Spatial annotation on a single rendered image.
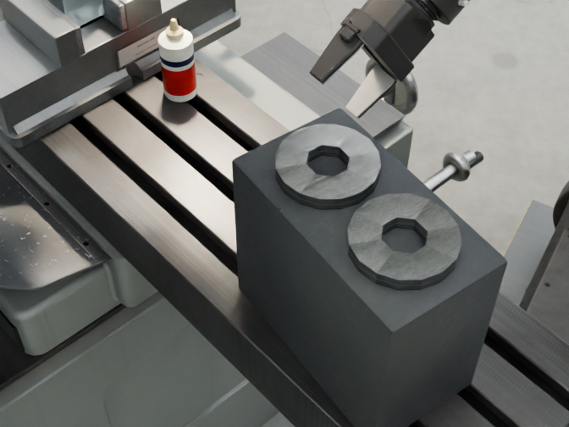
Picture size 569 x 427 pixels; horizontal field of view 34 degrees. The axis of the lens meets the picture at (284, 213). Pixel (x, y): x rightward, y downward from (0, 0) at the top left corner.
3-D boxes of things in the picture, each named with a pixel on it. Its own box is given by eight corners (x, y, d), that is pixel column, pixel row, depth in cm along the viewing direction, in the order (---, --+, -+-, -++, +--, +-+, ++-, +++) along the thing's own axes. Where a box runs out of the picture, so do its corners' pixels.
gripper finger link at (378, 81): (360, 119, 107) (395, 78, 106) (341, 104, 108) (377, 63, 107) (365, 124, 108) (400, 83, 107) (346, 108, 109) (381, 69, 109)
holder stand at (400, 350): (332, 235, 99) (341, 93, 84) (473, 383, 87) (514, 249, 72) (236, 288, 94) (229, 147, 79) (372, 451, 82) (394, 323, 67)
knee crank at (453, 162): (466, 151, 171) (471, 127, 167) (491, 169, 168) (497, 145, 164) (383, 211, 161) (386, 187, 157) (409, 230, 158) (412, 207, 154)
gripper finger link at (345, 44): (307, 72, 100) (345, 27, 99) (327, 88, 98) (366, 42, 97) (301, 66, 98) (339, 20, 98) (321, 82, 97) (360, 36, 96)
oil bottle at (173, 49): (183, 77, 116) (176, 3, 107) (204, 93, 114) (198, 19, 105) (157, 91, 114) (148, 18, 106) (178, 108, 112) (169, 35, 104)
